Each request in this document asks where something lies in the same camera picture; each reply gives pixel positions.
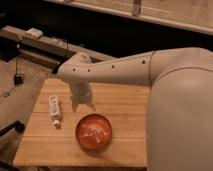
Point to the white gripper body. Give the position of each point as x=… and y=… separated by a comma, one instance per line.
x=80, y=93

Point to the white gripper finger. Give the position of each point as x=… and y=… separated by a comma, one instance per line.
x=92, y=106
x=74, y=107

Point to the white plastic bottle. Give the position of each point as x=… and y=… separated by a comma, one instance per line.
x=54, y=110

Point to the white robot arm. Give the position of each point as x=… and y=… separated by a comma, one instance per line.
x=179, y=116

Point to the orange ceramic bowl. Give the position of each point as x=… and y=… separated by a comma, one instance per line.
x=93, y=132

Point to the wooden cutting board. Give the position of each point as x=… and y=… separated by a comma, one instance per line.
x=43, y=144

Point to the black bar on floor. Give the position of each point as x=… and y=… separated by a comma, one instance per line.
x=17, y=126

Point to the long wooden beam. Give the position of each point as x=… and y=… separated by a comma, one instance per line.
x=46, y=51

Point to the small white box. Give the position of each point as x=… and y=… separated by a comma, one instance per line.
x=35, y=33

